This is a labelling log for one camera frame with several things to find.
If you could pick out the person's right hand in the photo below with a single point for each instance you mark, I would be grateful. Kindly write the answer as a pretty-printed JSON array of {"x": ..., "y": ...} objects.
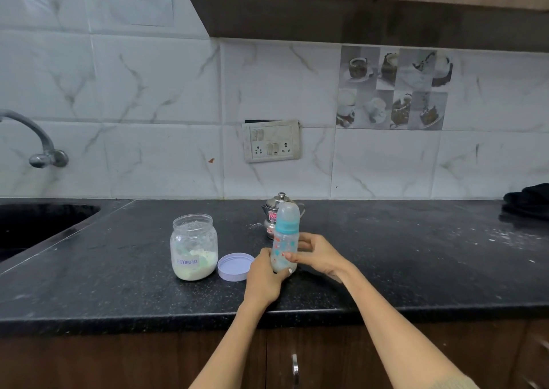
[{"x": 321, "y": 258}]

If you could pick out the white switch socket board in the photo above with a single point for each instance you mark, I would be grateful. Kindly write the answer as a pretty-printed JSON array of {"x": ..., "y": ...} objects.
[{"x": 271, "y": 140}]

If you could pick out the clear printed baby bottle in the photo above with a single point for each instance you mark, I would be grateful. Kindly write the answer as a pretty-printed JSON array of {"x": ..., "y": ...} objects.
[{"x": 285, "y": 247}]

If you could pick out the brown wooden base cabinet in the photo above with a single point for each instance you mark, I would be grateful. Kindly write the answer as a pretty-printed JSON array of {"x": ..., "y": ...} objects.
[{"x": 107, "y": 361}]

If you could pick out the clear formula powder jar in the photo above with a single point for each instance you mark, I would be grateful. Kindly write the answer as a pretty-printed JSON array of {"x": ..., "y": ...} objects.
[{"x": 195, "y": 243}]

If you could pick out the person's left hand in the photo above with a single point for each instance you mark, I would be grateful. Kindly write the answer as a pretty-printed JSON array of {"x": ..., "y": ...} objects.
[{"x": 261, "y": 285}]

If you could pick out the beige knit sleeve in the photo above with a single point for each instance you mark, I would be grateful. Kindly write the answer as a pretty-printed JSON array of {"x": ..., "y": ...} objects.
[{"x": 456, "y": 383}]

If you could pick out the black kitchen sink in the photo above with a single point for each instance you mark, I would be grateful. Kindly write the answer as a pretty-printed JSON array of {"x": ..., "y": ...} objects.
[{"x": 34, "y": 230}]

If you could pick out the white measuring scoop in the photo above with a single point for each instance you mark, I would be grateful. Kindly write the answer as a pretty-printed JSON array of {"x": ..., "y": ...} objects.
[{"x": 186, "y": 251}]

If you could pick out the person's right forearm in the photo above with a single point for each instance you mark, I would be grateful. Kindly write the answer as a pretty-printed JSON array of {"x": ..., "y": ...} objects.
[{"x": 394, "y": 333}]

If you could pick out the small steel kettle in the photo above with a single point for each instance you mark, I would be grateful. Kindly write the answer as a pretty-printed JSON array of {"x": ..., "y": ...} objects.
[{"x": 270, "y": 213}]

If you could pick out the person's left forearm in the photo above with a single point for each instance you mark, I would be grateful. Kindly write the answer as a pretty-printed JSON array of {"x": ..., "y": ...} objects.
[{"x": 227, "y": 354}]

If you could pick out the chrome curved wall faucet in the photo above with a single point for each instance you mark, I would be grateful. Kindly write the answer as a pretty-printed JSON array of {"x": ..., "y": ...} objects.
[{"x": 49, "y": 159}]

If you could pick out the black cloth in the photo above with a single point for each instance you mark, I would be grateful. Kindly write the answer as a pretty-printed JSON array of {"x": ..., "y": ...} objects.
[{"x": 529, "y": 200}]

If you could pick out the dark wooden wall cabinet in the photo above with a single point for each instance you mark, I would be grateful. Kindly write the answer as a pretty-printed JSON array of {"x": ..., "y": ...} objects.
[{"x": 364, "y": 11}]

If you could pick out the lavender plastic jar lid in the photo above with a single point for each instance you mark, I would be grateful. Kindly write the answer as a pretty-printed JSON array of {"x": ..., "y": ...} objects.
[{"x": 233, "y": 267}]

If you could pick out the clear dome bottle cap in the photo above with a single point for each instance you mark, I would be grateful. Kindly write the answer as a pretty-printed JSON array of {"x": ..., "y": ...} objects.
[{"x": 288, "y": 213}]

